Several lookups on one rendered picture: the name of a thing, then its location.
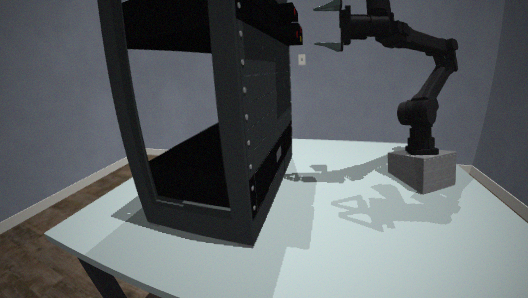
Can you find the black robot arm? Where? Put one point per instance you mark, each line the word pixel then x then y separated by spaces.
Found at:
pixel 418 114

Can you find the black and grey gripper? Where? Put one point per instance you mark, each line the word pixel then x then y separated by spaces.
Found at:
pixel 354 25

